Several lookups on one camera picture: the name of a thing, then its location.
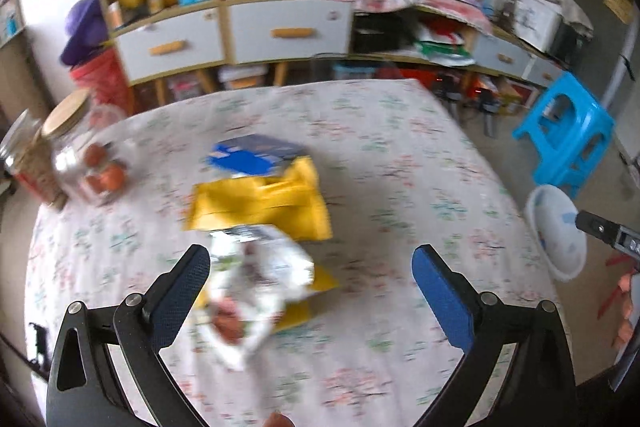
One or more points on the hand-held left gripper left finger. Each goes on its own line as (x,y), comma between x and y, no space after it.
(182,297)

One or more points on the small grey drawer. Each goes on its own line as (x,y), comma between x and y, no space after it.
(542,71)

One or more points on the purple hat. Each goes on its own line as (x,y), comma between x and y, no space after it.
(85,32)

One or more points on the person's right hand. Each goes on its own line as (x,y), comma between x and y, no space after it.
(627,307)

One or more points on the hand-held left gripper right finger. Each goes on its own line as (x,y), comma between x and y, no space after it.
(445,302)

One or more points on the small black device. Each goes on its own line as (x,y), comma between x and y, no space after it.
(39,342)

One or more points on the blue packet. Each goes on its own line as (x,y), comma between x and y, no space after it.
(245,157)

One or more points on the white plastic bin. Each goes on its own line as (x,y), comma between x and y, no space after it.
(550,227)

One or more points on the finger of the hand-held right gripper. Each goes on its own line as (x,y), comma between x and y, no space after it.
(597,224)

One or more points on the red plastic bag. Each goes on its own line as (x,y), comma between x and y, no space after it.
(100,77)

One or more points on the black appliance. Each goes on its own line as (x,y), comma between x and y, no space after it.
(570,47)

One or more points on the yellow wall note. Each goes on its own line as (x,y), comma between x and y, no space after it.
(619,4)

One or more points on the white snack bag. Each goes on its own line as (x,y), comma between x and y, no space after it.
(260,267)

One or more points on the low wooden cabinet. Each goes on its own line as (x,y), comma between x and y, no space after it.
(472,19)

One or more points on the plastic jar red label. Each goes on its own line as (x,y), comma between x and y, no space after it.
(35,167)

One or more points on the yellow box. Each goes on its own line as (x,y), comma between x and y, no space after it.
(130,0)

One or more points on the glass jar with oranges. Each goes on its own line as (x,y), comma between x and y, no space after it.
(95,157)

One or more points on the person's left hand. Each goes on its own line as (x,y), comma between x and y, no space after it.
(280,421)

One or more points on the yellow paper bag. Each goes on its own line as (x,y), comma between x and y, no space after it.
(280,207)

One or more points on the blue plastic stool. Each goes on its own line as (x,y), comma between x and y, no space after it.
(575,102)

